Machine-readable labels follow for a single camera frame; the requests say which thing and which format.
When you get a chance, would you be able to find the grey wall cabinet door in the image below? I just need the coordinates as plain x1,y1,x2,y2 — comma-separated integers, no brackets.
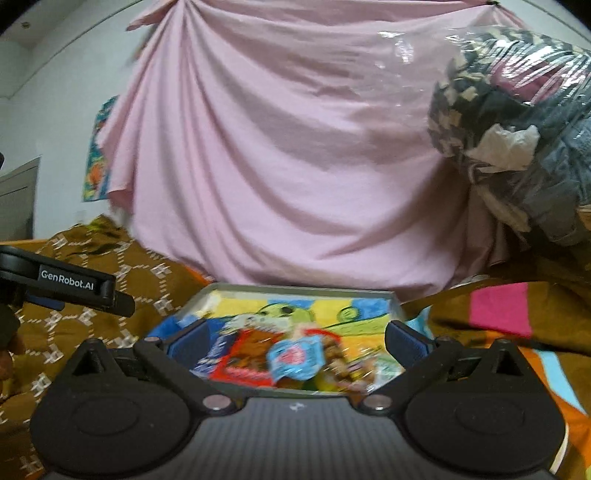
0,157,40,242

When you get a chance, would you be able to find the grey shallow box tray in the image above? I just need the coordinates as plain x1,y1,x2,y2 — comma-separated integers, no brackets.
149,283,404,397

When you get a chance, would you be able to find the yellow snack bar packet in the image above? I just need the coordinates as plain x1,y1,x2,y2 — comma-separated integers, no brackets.
311,372,346,393

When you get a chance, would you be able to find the colourful cartoon bed blanket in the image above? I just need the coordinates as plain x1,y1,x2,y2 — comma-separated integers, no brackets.
402,276,590,479

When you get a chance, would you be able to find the brown PF patterned pillow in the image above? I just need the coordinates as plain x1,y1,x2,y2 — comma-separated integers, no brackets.
1,216,211,479

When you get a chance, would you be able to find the plastic bag of clothes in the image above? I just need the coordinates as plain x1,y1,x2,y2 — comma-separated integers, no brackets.
428,26,590,246

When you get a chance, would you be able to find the light blue sausage packet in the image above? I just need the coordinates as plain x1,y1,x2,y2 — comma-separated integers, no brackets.
266,335,325,384

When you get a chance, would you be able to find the cartoon wall poster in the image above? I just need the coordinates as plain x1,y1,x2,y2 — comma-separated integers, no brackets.
82,96,118,202

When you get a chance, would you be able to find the red spicy snack packet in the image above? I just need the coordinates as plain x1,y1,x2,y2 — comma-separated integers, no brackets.
209,329,286,387

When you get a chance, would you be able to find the left hand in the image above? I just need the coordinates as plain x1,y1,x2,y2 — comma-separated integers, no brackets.
0,305,26,382

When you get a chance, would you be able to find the wooden bed frame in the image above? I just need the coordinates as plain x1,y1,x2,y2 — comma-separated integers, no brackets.
0,239,47,252

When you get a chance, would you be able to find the cream cartoon-man snack packet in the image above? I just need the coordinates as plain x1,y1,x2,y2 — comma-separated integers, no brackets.
221,314,294,334

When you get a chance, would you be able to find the pink hanging sheet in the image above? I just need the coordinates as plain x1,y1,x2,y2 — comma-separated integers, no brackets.
98,1,518,299

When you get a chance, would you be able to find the green label biscuit packet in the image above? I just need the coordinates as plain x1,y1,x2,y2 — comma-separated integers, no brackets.
363,351,405,392

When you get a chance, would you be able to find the quail egg snack packet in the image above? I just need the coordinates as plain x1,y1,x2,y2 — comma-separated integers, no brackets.
317,332,368,394

